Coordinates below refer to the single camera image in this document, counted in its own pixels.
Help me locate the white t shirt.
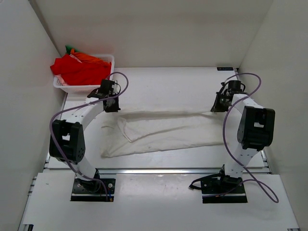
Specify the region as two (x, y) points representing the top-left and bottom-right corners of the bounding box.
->
(100, 108), (223, 158)

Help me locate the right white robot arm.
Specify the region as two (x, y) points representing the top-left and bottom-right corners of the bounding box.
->
(211, 92), (275, 193)

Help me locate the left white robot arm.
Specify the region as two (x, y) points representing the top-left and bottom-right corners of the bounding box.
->
(49, 93), (120, 192)

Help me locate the black label on table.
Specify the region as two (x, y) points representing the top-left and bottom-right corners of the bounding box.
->
(217, 67), (234, 71)

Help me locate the red t shirt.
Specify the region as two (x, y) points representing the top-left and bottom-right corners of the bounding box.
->
(50, 54), (111, 86)

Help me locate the orange t shirt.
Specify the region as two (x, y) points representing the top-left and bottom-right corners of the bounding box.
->
(70, 49), (108, 65)

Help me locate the pink cloth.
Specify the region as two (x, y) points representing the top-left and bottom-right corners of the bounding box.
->
(55, 75), (68, 86)

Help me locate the white plastic laundry basket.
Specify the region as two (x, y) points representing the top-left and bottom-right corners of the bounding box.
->
(53, 54), (115, 93)

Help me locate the green cloth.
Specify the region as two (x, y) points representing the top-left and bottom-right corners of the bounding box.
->
(65, 45), (74, 54)

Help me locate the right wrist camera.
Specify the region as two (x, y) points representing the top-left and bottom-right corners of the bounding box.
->
(219, 80), (246, 96)

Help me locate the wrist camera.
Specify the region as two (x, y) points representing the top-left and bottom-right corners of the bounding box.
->
(219, 80), (246, 96)
(98, 79), (121, 98)

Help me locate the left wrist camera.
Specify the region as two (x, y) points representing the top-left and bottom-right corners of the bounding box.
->
(98, 79), (121, 98)

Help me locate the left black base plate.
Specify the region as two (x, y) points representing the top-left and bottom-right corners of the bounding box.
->
(70, 178), (116, 202)

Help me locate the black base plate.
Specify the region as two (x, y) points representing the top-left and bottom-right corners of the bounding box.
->
(189, 174), (248, 204)
(70, 178), (116, 202)

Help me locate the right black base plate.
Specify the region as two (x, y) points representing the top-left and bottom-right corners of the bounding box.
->
(189, 174), (248, 204)

